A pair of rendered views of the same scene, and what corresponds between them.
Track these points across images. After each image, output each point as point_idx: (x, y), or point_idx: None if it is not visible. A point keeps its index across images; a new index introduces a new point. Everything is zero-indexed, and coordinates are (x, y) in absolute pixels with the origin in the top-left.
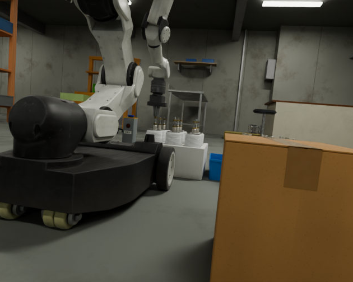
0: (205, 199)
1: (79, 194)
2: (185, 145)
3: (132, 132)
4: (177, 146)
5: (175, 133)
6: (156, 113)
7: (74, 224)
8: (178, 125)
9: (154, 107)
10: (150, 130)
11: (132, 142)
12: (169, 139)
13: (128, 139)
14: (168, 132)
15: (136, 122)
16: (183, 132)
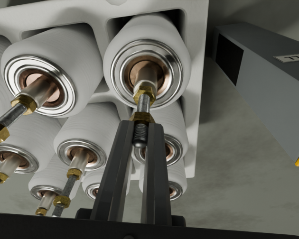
0: None
1: None
2: (3, 50)
3: (271, 60)
4: (9, 6)
5: (5, 52)
6: (127, 134)
7: None
8: (69, 178)
9: (150, 200)
10: (159, 41)
11: (245, 48)
12: (52, 34)
13: (275, 47)
14: (44, 52)
15: (284, 137)
16: (55, 151)
